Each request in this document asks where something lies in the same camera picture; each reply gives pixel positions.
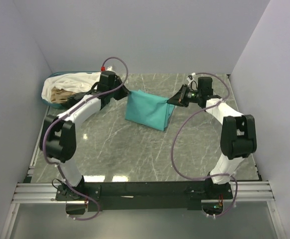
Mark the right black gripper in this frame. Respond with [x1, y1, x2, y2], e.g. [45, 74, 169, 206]
[167, 84, 202, 108]

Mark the teal t shirt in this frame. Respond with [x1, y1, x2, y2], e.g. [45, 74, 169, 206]
[125, 90, 175, 131]

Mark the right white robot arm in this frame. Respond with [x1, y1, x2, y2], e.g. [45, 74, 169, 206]
[167, 73, 257, 199]

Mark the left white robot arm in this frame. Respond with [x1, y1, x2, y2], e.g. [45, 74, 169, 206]
[39, 70, 131, 200]

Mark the white t shirt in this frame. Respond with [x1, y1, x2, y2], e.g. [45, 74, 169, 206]
[40, 71, 103, 103]

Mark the black t shirt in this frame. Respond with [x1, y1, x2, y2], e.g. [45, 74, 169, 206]
[61, 92, 86, 109]

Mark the tan t shirt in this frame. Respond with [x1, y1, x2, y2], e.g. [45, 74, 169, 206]
[50, 87, 75, 104]

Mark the teal laundry basket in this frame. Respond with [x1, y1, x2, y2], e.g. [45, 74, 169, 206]
[40, 71, 103, 110]

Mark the black base beam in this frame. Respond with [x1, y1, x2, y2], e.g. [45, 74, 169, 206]
[55, 181, 233, 215]

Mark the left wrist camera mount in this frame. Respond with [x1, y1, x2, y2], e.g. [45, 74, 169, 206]
[100, 65, 116, 72]

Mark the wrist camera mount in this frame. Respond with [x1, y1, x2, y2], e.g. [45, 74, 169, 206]
[100, 65, 116, 72]
[187, 72, 198, 89]

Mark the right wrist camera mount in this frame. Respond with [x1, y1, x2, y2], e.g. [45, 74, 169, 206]
[187, 72, 198, 89]

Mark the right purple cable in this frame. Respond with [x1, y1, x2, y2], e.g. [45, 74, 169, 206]
[171, 72, 238, 217]

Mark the aluminium frame rail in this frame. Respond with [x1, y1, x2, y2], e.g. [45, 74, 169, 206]
[0, 109, 58, 239]

